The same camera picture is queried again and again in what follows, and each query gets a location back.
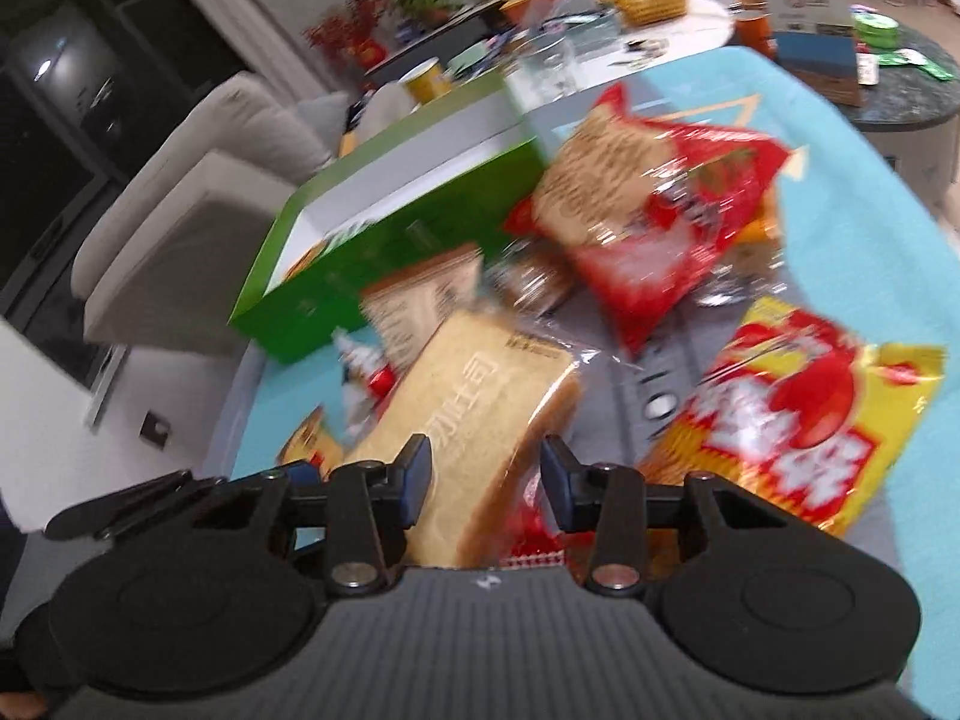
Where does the round cookie clear packet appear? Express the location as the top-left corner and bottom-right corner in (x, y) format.
(484, 240), (575, 316)

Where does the yellow cup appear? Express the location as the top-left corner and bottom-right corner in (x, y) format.
(400, 56), (456, 104)

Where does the dark glass window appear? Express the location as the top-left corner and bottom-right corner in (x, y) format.
(0, 0), (241, 301)

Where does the dark wall socket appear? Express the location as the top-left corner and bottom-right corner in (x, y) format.
(139, 409), (173, 452)

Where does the yellow red snack bag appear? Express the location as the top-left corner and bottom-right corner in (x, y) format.
(637, 296), (947, 539)

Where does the orange cup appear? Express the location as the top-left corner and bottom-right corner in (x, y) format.
(733, 4), (773, 57)

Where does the printed cardboard box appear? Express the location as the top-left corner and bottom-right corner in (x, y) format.
(763, 0), (862, 107)

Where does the green tape roll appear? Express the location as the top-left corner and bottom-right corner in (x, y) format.
(851, 6), (899, 47)

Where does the sliced toast bread packet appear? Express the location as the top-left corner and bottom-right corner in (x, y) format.
(341, 311), (584, 569)

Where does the small yellow orange packet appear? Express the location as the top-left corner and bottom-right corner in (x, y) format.
(276, 405), (344, 477)

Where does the brown beige snack packet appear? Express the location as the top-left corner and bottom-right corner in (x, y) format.
(360, 244), (487, 376)

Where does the green flat packet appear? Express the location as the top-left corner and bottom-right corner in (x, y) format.
(874, 49), (955, 82)

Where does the small white red packet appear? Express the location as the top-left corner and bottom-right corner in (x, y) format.
(332, 328), (398, 400)

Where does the beige sofa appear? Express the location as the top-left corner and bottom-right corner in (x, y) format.
(71, 71), (353, 361)

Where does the orange cracker packet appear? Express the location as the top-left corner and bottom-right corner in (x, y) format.
(694, 195), (788, 308)

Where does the blue grey printed mat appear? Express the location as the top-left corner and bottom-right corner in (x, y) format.
(210, 45), (960, 720)

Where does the clear drinking glass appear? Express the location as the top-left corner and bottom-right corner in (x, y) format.
(516, 34), (580, 100)

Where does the red checkered snack packet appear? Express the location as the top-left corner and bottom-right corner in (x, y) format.
(502, 480), (593, 567)

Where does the green cardboard box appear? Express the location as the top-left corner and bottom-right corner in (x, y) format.
(227, 71), (552, 365)

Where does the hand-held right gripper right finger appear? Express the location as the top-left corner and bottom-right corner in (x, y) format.
(540, 433), (758, 595)

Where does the dark marble round table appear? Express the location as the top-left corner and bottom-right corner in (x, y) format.
(844, 19), (960, 136)

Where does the red flower plant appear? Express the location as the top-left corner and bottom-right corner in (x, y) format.
(304, 0), (391, 72)

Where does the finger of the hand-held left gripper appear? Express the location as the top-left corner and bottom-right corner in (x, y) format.
(45, 469), (226, 541)

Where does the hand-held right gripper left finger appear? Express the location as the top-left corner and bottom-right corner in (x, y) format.
(191, 433), (436, 595)

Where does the white round table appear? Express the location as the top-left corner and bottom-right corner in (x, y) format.
(615, 0), (737, 68)

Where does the large red snack bag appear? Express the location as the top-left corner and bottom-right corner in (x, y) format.
(501, 82), (792, 355)

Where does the orange container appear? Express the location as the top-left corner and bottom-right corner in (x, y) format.
(501, 0), (569, 25)

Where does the white curtain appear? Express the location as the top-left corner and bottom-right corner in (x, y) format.
(142, 0), (338, 110)

